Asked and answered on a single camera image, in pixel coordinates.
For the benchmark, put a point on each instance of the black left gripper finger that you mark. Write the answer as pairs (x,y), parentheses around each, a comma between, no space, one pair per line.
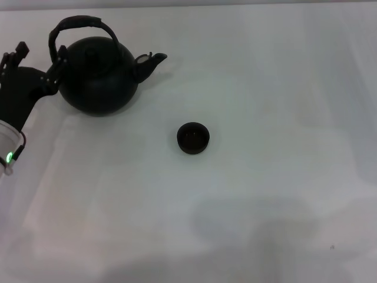
(13,59)
(60,65)

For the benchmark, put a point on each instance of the small dark round teacup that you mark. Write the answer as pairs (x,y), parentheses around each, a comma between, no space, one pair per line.
(193,141)

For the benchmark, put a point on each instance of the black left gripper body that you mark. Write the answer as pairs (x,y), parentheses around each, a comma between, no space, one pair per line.
(20,91)

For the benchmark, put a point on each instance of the black cast iron teapot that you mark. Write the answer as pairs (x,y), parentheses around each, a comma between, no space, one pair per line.
(94,85)

